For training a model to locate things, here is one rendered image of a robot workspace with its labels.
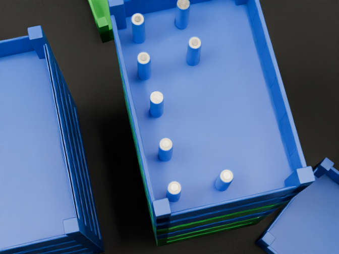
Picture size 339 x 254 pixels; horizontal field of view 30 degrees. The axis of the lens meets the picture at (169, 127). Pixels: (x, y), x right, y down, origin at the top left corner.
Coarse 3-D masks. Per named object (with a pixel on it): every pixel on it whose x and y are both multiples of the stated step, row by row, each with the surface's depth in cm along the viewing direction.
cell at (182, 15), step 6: (180, 0) 84; (186, 0) 84; (180, 6) 84; (186, 6) 84; (180, 12) 85; (186, 12) 85; (180, 18) 86; (186, 18) 87; (180, 24) 88; (186, 24) 89
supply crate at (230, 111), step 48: (144, 0) 86; (192, 0) 90; (240, 0) 90; (144, 48) 89; (240, 48) 89; (144, 96) 87; (192, 96) 87; (240, 96) 88; (144, 144) 86; (192, 144) 86; (240, 144) 86; (288, 144) 85; (192, 192) 84; (240, 192) 84; (288, 192) 82
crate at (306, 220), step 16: (320, 176) 124; (336, 176) 122; (304, 192) 125; (320, 192) 125; (336, 192) 125; (288, 208) 124; (304, 208) 124; (320, 208) 124; (336, 208) 124; (272, 224) 118; (288, 224) 123; (304, 224) 123; (320, 224) 123; (336, 224) 123; (256, 240) 122; (272, 240) 115; (288, 240) 122; (304, 240) 122; (320, 240) 122; (336, 240) 122
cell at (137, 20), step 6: (132, 18) 84; (138, 18) 83; (144, 18) 84; (132, 24) 84; (138, 24) 83; (144, 24) 84; (132, 30) 86; (138, 30) 85; (144, 30) 86; (138, 36) 87; (144, 36) 88; (138, 42) 89
